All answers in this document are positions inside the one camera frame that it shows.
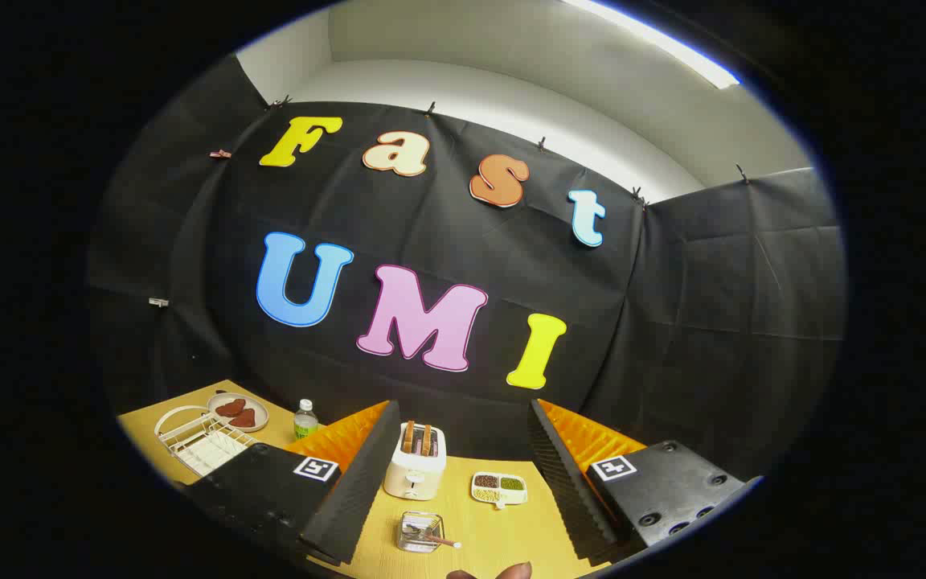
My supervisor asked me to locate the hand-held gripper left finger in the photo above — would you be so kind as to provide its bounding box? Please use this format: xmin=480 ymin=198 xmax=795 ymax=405
xmin=180 ymin=400 xmax=402 ymax=566

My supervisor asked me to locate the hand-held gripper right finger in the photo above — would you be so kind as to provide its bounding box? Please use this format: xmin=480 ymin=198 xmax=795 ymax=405
xmin=527 ymin=398 xmax=763 ymax=562

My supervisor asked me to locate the metal wire basket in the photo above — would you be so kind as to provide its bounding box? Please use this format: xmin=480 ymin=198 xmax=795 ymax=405
xmin=397 ymin=511 xmax=445 ymax=554

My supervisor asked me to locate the metal spoon with pink handle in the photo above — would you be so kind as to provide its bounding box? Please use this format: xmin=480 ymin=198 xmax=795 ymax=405
xmin=408 ymin=521 xmax=462 ymax=550

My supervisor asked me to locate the white wire dish rack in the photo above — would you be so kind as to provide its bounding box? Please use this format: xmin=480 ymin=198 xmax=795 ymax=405
xmin=154 ymin=405 xmax=259 ymax=477

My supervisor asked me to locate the white divided dish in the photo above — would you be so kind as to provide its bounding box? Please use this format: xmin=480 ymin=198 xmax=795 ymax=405
xmin=471 ymin=471 xmax=528 ymax=509

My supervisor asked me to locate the small grey plate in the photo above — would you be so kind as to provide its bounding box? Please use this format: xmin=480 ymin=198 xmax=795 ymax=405
xmin=207 ymin=392 xmax=269 ymax=433

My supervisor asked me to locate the white toaster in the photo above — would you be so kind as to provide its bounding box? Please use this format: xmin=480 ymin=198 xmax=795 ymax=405
xmin=383 ymin=421 xmax=447 ymax=501

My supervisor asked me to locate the black backdrop cloth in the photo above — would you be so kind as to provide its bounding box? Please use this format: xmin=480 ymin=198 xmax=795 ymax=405
xmin=85 ymin=52 xmax=847 ymax=483

